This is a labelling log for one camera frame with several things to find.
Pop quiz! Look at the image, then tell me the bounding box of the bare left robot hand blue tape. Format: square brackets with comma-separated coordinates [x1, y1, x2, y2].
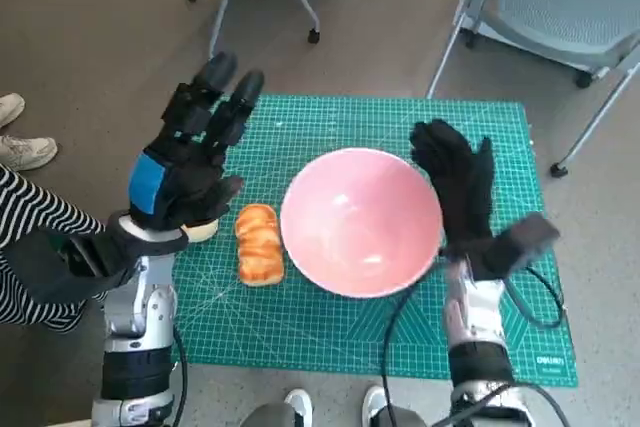
[126, 51, 266, 231]

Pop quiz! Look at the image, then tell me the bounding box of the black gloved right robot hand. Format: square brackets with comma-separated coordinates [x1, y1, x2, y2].
[408, 118, 495, 259]

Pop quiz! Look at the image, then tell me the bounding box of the round toy bread bun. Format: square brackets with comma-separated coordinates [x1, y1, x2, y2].
[182, 216, 219, 243]

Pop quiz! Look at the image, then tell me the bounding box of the long toy bread loaf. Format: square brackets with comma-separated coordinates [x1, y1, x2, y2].
[234, 204, 287, 288]

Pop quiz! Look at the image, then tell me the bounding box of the pink bowl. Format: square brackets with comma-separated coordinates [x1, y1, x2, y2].
[279, 147, 445, 299]

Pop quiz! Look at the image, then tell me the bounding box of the person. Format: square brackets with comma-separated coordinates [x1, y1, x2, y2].
[0, 161, 109, 334]

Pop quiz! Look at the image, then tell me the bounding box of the person's shoe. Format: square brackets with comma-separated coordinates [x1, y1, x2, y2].
[0, 92, 26, 129]
[0, 135, 59, 172]

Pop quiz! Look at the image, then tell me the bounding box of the gray chair with casters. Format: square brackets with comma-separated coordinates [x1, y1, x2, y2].
[183, 0, 322, 56]

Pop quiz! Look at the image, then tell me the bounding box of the green cutting mat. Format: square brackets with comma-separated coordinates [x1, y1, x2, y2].
[169, 92, 579, 389]

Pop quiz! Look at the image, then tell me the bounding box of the white robot right foot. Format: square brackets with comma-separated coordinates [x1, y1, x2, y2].
[362, 385, 394, 427]

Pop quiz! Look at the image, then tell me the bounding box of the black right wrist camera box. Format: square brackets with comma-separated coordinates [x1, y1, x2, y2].
[479, 211, 562, 281]

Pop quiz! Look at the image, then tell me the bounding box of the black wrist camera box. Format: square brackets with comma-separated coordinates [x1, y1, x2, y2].
[479, 211, 562, 281]
[44, 226, 151, 306]

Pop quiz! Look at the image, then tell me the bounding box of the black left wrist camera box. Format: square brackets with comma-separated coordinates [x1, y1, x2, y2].
[44, 226, 151, 306]

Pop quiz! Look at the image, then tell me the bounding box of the looped black camera cable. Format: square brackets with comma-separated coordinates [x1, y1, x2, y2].
[502, 261, 570, 331]

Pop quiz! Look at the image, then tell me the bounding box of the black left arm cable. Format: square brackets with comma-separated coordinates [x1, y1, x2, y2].
[171, 321, 191, 427]

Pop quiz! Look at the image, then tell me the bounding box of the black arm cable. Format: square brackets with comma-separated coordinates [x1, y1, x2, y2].
[439, 379, 571, 427]
[171, 321, 191, 427]

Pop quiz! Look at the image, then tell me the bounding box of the long black robot cable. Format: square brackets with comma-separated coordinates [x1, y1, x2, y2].
[380, 256, 451, 427]

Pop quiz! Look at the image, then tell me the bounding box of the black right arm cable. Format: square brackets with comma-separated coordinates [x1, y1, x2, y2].
[439, 379, 571, 427]

